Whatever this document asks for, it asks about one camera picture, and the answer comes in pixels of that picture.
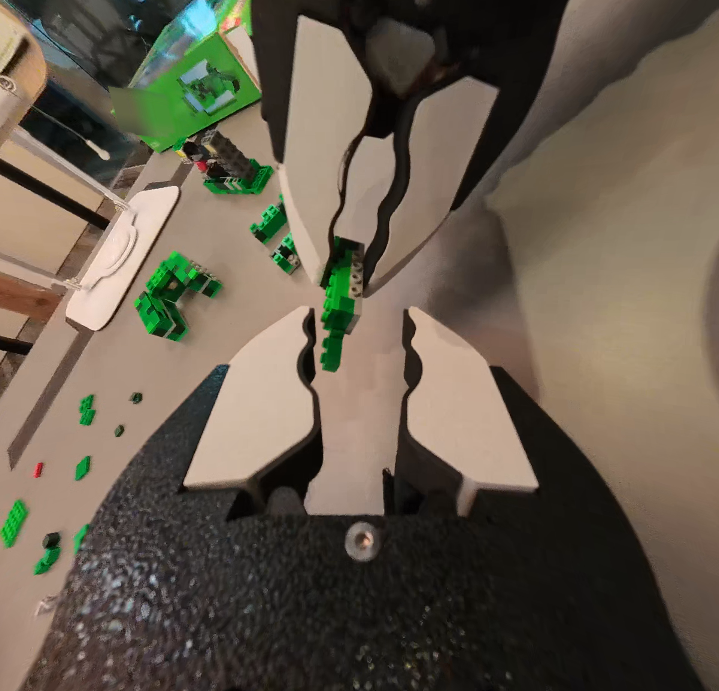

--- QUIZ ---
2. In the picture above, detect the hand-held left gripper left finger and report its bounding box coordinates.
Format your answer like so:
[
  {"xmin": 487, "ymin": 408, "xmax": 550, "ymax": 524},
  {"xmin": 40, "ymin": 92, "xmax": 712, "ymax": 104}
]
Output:
[{"xmin": 183, "ymin": 306, "xmax": 325, "ymax": 491}]

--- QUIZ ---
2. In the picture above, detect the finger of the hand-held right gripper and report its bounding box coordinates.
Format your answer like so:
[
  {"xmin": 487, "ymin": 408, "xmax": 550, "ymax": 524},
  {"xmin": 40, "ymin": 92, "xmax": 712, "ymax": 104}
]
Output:
[
  {"xmin": 364, "ymin": 76, "xmax": 500, "ymax": 298},
  {"xmin": 279, "ymin": 16, "xmax": 376, "ymax": 286}
]

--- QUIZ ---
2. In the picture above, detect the white stand base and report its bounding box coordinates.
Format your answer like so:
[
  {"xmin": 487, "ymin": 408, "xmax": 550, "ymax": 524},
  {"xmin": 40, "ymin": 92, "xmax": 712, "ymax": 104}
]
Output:
[{"xmin": 66, "ymin": 185, "xmax": 181, "ymax": 331}]

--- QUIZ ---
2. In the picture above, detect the grey desk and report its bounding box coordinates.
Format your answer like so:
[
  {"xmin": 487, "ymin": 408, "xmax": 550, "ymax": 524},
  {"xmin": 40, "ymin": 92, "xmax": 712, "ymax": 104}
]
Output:
[{"xmin": 0, "ymin": 93, "xmax": 540, "ymax": 691}]

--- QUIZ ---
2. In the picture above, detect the large green flat plate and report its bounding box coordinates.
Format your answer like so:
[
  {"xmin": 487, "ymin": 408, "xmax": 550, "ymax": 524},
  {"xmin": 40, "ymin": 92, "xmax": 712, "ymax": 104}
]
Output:
[{"xmin": 0, "ymin": 499, "xmax": 28, "ymax": 549}]

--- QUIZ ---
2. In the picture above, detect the grey and green brick tower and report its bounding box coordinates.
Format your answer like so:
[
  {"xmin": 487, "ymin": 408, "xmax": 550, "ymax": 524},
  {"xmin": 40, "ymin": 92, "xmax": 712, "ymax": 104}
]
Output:
[{"xmin": 175, "ymin": 131, "xmax": 274, "ymax": 196}]

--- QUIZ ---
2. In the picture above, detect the long green brick strip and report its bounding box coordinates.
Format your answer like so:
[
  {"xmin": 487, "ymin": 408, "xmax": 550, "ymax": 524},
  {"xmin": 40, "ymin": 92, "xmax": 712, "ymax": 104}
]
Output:
[{"xmin": 250, "ymin": 196, "xmax": 288, "ymax": 246}]

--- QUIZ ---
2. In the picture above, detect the white cord with plug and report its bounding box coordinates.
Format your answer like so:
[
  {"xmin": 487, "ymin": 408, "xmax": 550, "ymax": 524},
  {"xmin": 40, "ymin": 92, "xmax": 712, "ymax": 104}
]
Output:
[{"xmin": 31, "ymin": 106, "xmax": 111, "ymax": 161}]

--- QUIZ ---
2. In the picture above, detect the green toy brick box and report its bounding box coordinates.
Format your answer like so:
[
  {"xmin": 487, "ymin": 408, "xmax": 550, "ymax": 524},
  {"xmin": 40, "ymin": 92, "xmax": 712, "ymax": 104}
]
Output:
[{"xmin": 109, "ymin": 0, "xmax": 263, "ymax": 154}]

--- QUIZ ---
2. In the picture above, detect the green and black brick pair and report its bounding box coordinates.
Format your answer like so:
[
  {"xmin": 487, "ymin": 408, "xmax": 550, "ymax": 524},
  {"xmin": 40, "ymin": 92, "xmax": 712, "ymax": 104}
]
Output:
[{"xmin": 33, "ymin": 532, "xmax": 62, "ymax": 575}]

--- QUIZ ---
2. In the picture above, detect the green brick arch assembly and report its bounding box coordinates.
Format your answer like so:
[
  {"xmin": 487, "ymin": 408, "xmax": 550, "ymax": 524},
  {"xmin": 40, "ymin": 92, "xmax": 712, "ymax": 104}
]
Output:
[{"xmin": 135, "ymin": 252, "xmax": 223, "ymax": 342}]

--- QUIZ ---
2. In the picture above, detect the short green black brick piece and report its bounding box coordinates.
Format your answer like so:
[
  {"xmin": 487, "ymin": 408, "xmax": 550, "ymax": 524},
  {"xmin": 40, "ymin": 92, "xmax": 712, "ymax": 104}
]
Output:
[{"xmin": 271, "ymin": 233, "xmax": 302, "ymax": 276}]

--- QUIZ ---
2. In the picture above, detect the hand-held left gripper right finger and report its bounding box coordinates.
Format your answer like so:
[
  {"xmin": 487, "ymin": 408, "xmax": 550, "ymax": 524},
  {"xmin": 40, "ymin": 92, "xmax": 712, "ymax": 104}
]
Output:
[{"xmin": 395, "ymin": 306, "xmax": 540, "ymax": 491}]

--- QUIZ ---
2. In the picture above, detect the green brick limb assembly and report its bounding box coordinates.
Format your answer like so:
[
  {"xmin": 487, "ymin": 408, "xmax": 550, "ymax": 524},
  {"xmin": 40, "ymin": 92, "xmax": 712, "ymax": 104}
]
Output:
[{"xmin": 319, "ymin": 236, "xmax": 366, "ymax": 373}]

